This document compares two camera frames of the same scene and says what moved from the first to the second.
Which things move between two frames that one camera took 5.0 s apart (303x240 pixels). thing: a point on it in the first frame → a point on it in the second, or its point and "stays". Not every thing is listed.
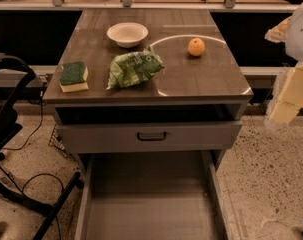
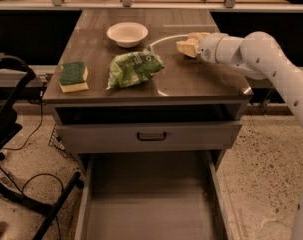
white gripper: x=300 y=37 → x=208 y=46
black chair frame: x=11 y=78 stays
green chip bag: x=133 y=67 stays
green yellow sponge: x=73 y=76 stays
